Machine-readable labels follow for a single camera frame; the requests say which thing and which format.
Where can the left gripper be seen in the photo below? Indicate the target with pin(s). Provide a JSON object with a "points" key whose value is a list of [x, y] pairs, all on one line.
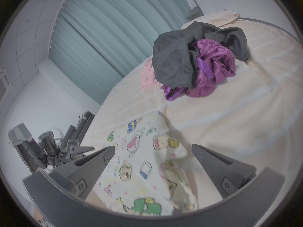
{"points": [[48, 148]]}

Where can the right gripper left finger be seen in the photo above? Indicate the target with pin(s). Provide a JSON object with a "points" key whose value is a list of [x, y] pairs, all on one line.
{"points": [[94, 167]]}

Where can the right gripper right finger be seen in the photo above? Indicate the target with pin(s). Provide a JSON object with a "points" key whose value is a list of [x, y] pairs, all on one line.
{"points": [[213, 167]]}

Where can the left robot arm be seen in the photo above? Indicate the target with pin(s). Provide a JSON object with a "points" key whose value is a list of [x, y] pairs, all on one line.
{"points": [[28, 155]]}

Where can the white printed pyjama garment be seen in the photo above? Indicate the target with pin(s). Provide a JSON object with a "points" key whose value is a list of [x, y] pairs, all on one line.
{"points": [[137, 159]]}

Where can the bed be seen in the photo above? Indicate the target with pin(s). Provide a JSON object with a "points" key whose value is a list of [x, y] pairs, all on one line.
{"points": [[224, 117]]}

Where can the pink garment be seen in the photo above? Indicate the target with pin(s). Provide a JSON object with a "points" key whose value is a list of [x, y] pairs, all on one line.
{"points": [[146, 77]]}

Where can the purple garment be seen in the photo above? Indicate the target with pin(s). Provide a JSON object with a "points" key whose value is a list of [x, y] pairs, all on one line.
{"points": [[213, 58]]}

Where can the blue-green curtain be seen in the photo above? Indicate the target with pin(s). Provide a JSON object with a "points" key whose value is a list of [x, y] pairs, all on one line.
{"points": [[99, 36]]}

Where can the black garment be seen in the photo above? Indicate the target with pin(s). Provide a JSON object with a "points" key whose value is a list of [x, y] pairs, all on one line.
{"points": [[170, 55]]}

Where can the cream pillow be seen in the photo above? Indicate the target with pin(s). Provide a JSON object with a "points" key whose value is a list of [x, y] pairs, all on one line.
{"points": [[213, 18]]}

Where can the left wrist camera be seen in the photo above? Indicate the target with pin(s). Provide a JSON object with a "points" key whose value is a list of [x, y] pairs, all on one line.
{"points": [[20, 135]]}

